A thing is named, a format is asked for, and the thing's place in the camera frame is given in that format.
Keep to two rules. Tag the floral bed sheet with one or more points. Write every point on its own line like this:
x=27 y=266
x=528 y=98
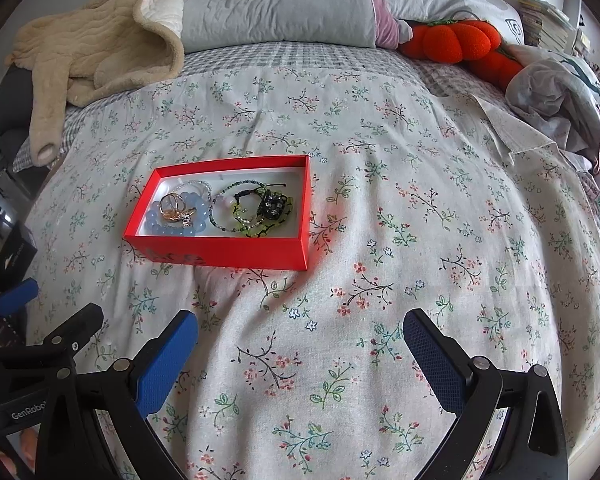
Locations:
x=430 y=210

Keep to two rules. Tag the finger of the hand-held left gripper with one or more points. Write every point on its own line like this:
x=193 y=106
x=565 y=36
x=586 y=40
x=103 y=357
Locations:
x=17 y=295
x=77 y=325

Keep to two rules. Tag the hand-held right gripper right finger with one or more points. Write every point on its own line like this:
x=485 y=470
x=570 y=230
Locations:
x=435 y=365

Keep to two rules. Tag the grey pillow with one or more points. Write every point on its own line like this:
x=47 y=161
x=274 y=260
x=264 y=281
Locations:
x=280 y=0

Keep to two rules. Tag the dark cloth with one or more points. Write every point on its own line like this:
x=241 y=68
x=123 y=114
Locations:
x=10 y=95

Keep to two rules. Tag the stack of books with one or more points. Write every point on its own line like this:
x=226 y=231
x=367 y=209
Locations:
x=545 y=20

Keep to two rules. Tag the crumpled grey cloth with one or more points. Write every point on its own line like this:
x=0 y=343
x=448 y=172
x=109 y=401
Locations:
x=545 y=90

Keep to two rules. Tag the orange pumpkin plush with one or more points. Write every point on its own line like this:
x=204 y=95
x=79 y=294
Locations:
x=450 y=42

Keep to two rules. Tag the black cardboard box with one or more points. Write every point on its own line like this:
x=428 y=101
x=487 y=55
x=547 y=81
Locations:
x=15 y=255

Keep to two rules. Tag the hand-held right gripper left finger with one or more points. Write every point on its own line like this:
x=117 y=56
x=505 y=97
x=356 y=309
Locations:
x=165 y=365

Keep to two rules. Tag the beige quilted blanket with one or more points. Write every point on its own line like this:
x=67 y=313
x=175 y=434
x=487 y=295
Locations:
x=90 y=35

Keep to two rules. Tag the red cardboard box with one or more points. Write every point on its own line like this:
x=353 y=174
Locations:
x=230 y=252

